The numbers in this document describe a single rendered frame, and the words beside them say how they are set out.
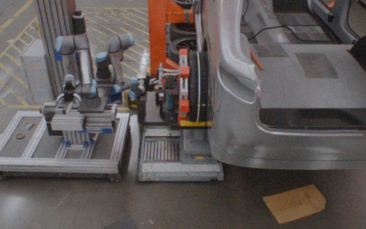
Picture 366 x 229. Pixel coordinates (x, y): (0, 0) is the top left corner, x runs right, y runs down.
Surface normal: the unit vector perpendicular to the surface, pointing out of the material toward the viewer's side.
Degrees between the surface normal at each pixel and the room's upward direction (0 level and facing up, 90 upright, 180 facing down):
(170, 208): 0
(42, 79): 90
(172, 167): 0
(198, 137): 90
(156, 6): 90
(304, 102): 19
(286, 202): 1
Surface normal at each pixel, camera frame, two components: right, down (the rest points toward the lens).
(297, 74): 0.03, -0.58
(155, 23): 0.03, 0.58
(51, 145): 0.02, -0.82
